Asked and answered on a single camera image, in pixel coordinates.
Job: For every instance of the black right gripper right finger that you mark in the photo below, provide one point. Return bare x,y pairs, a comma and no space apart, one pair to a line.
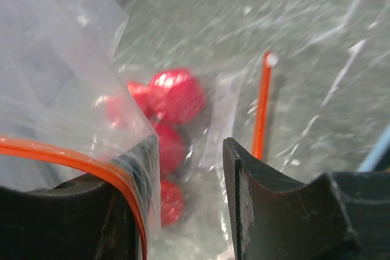
339,215

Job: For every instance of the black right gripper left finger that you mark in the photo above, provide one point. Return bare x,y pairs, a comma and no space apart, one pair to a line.
101,214

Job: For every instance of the red apple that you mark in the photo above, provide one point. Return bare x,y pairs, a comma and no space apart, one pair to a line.
176,95
172,203
171,146
120,109

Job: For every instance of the clear zip top bag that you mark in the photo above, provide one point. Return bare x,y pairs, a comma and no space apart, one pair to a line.
55,78

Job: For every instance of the blue plastic basket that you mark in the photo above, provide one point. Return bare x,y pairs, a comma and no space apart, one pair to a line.
378,159

